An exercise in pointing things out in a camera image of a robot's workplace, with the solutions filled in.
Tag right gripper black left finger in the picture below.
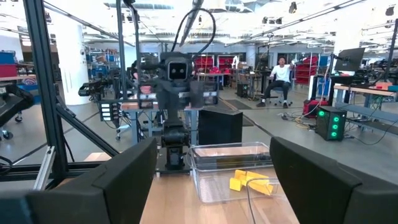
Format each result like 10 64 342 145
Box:
62 137 159 224

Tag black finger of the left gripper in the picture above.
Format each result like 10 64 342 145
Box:
138 81 159 109
201 80 219 106

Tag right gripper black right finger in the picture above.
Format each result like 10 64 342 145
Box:
269 136 363 224

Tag yellow rectangular block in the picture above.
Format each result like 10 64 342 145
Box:
247 179 275 197

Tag long yellow plank block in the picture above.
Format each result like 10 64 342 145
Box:
245 170 270 182

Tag black floor mat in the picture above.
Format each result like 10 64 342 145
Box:
222 99 253 111

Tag red parts shelf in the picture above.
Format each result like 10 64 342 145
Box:
294 55 320 85
193 55 234 75

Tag black square box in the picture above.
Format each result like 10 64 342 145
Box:
197 107 244 146

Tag clear plastic bin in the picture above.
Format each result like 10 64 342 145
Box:
246 176 301 224

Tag black computer tower green lights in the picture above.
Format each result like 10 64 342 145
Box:
314 105 348 142

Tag person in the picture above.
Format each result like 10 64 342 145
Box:
256 55 295 109

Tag red equipment case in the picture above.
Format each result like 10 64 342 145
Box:
302 98 330 119

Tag white round pillar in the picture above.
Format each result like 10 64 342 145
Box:
51 21 90 106

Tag silver aluminium extrusion piece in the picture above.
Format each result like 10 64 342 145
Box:
32 145 57 191

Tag clear bin with paper label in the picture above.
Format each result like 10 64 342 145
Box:
185 141 279 205

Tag long grey workbench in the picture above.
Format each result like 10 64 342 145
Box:
332 82 398 138

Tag black wheeled machine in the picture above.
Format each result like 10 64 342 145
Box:
0 83 35 141

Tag black tilted monitor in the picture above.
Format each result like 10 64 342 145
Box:
333 47 366 73

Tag red storage bin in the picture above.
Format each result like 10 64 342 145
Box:
0 64 19 78

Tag blue storage bin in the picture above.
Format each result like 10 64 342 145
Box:
0 51 16 65

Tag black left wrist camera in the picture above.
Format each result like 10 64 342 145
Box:
160 51 193 83

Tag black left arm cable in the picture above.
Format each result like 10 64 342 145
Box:
170 7 218 57

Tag black aluminium table frame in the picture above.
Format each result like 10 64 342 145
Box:
0 0 139 183

